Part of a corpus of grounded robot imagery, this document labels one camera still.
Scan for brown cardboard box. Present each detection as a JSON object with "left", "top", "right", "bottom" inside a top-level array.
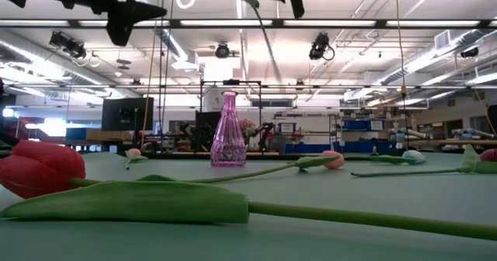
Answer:
[{"left": 85, "top": 128, "right": 133, "bottom": 141}]

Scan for white air vent grille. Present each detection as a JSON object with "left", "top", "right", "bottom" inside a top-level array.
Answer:
[{"left": 433, "top": 30, "right": 451, "bottom": 51}]

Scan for small black monitor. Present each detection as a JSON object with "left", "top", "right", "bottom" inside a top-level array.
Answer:
[{"left": 195, "top": 111, "right": 222, "bottom": 137}]

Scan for green table mat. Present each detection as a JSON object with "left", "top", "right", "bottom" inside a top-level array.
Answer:
[{"left": 0, "top": 151, "right": 497, "bottom": 261}]

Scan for dark red artificial tulip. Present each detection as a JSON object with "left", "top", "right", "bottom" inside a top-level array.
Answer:
[{"left": 351, "top": 144, "right": 497, "bottom": 178}]

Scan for pale blue-white artificial tulip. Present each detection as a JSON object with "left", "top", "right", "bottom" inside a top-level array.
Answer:
[{"left": 343, "top": 149, "right": 426, "bottom": 165}]

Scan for yellow hanging cable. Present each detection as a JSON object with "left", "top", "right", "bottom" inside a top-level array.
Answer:
[{"left": 392, "top": 0, "right": 409, "bottom": 153}]

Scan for large black monitor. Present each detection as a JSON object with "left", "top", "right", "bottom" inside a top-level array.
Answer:
[{"left": 101, "top": 96, "right": 155, "bottom": 132}]

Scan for metal shelving rack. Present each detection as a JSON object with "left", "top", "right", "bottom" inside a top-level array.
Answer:
[{"left": 328, "top": 113, "right": 389, "bottom": 144}]

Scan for black hanging cable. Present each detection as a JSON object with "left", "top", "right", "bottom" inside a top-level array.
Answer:
[
  {"left": 162, "top": 0, "right": 176, "bottom": 141},
  {"left": 158, "top": 0, "right": 166, "bottom": 153}
]

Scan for black ceiling-mounted camera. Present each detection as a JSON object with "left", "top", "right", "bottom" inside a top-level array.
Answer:
[
  {"left": 309, "top": 31, "right": 335, "bottom": 62},
  {"left": 48, "top": 30, "right": 87, "bottom": 59}
]

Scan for black overhead frame beam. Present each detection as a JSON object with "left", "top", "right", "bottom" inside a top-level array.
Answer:
[{"left": 0, "top": 18, "right": 497, "bottom": 30}]

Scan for pink artificial tulip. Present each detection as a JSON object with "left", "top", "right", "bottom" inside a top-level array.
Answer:
[
  {"left": 182, "top": 150, "right": 346, "bottom": 184},
  {"left": 123, "top": 148, "right": 149, "bottom": 171}
]

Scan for blue storage bins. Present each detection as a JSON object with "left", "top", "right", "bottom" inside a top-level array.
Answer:
[{"left": 285, "top": 140, "right": 403, "bottom": 155}]

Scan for small round ceiling camera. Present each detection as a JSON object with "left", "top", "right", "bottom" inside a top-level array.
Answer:
[{"left": 215, "top": 42, "right": 231, "bottom": 59}]

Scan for pink glass vase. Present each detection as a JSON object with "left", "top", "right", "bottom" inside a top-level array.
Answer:
[{"left": 210, "top": 91, "right": 248, "bottom": 168}]

